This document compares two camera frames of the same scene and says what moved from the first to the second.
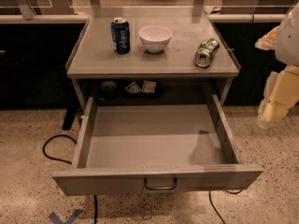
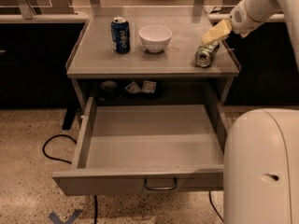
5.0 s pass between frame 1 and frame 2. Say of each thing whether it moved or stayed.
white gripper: moved
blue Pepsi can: stayed
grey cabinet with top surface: stayed
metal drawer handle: stayed
